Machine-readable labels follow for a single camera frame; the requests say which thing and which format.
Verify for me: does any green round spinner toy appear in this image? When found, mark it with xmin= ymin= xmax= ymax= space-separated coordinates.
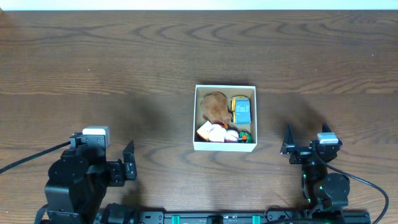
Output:
xmin=238 ymin=131 xmax=252 ymax=144

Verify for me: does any yellow grey toy truck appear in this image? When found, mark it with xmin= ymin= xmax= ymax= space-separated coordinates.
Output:
xmin=231 ymin=96 xmax=251 ymax=126

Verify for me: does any pink duck toy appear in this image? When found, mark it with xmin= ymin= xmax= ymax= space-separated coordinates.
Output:
xmin=209 ymin=124 xmax=239 ymax=143

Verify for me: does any colourful puzzle cube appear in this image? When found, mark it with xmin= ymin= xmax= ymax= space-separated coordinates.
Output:
xmin=197 ymin=121 xmax=213 ymax=142

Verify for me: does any brown plush toy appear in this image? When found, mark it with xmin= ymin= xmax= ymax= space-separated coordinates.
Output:
xmin=200 ymin=91 xmax=232 ymax=125

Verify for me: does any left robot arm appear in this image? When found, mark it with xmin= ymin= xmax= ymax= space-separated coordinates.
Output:
xmin=34 ymin=133 xmax=137 ymax=223

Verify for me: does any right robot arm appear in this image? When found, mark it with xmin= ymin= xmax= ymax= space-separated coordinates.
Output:
xmin=280 ymin=123 xmax=350 ymax=218

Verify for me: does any white cardboard box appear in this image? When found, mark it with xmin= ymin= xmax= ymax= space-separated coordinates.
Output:
xmin=192 ymin=85 xmax=257 ymax=152

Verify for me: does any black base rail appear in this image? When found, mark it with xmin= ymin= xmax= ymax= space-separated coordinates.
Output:
xmin=93 ymin=203 xmax=371 ymax=224

